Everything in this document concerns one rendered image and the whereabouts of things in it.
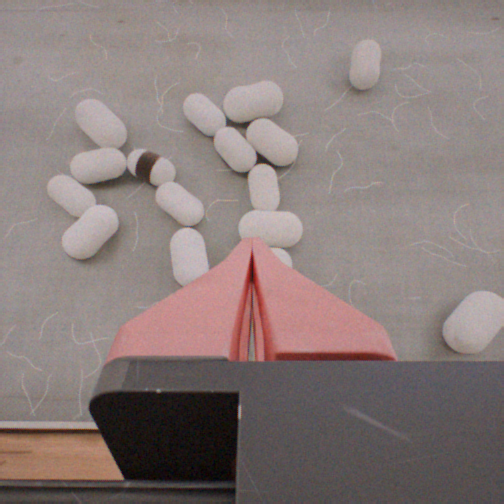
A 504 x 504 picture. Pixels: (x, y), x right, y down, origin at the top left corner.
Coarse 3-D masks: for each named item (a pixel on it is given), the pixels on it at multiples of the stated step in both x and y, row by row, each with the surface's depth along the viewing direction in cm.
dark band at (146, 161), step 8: (144, 152) 21; (152, 152) 21; (144, 160) 20; (152, 160) 20; (136, 168) 20; (144, 168) 20; (152, 168) 20; (136, 176) 21; (144, 176) 21; (152, 184) 21
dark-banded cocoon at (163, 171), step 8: (136, 152) 21; (128, 160) 21; (136, 160) 20; (160, 160) 20; (168, 160) 21; (160, 168) 20; (168, 168) 21; (152, 176) 20; (160, 176) 20; (168, 176) 21; (160, 184) 21
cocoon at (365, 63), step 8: (368, 40) 22; (360, 48) 22; (368, 48) 22; (376, 48) 22; (352, 56) 23; (360, 56) 22; (368, 56) 22; (376, 56) 22; (352, 64) 23; (360, 64) 22; (368, 64) 22; (376, 64) 22; (352, 72) 22; (360, 72) 22; (368, 72) 22; (376, 72) 22; (352, 80) 23; (360, 80) 22; (368, 80) 22; (376, 80) 23; (360, 88) 23
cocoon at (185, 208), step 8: (168, 184) 20; (176, 184) 20; (160, 192) 20; (168, 192) 20; (176, 192) 20; (184, 192) 20; (160, 200) 20; (168, 200) 20; (176, 200) 20; (184, 200) 20; (192, 200) 20; (168, 208) 20; (176, 208) 20; (184, 208) 20; (192, 208) 20; (200, 208) 20; (176, 216) 20; (184, 216) 20; (192, 216) 20; (200, 216) 20; (184, 224) 20; (192, 224) 20
